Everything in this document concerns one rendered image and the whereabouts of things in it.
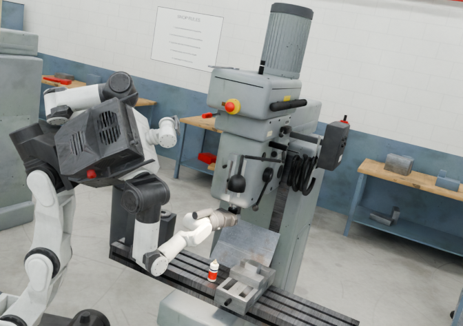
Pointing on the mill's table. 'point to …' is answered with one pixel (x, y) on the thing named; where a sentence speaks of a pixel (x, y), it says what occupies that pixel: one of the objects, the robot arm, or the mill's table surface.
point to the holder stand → (166, 227)
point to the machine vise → (242, 291)
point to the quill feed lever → (264, 185)
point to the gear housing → (251, 125)
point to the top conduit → (287, 105)
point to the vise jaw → (247, 276)
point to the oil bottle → (213, 271)
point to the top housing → (251, 92)
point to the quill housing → (254, 185)
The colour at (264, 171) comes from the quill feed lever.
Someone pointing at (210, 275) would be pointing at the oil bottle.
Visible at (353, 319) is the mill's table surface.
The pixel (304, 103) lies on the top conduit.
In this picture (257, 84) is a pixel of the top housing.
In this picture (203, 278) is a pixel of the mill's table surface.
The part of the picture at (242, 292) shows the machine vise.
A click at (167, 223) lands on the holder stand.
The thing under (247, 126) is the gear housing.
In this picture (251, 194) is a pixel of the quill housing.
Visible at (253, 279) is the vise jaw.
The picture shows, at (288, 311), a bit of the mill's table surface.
